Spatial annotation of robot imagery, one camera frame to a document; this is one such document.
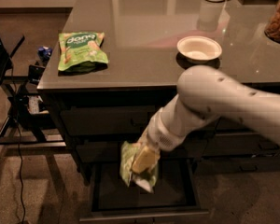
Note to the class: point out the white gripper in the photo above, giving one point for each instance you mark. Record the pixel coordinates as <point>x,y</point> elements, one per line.
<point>160,136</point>

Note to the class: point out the green Kettle jalapeno chip bag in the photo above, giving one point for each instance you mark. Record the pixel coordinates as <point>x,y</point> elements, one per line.
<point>146,180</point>

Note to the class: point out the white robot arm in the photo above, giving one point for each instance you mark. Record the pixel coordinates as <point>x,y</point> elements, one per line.
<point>203,95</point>

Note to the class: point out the top left drawer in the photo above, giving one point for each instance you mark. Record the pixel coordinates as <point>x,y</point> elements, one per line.
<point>107,120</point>

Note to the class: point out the middle left drawer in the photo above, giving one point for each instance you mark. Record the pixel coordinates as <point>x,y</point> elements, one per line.
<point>110,151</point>

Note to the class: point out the open bottom drawer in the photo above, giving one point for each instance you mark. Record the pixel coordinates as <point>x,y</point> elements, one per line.
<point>173,200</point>

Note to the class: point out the bottom right drawer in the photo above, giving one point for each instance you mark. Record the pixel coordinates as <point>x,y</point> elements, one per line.
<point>229,165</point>

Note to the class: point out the middle right drawer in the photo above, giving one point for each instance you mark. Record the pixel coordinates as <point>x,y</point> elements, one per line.
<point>237,144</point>

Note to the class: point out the top right drawer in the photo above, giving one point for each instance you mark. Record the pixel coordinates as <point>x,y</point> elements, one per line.
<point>223,124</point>

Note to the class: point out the green Dang chip bag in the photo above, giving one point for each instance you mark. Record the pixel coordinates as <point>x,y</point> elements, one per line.
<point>81,51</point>

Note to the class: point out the dark counter cabinet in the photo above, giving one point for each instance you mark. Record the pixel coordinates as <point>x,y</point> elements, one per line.
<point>144,64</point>

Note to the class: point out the white paper bowl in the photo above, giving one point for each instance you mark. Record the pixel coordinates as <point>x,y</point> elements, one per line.
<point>199,49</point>

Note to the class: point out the small device with screen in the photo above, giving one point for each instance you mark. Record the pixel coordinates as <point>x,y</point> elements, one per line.
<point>35,73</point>

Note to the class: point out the blue small object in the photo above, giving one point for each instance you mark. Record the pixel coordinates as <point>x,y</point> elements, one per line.
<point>44,53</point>

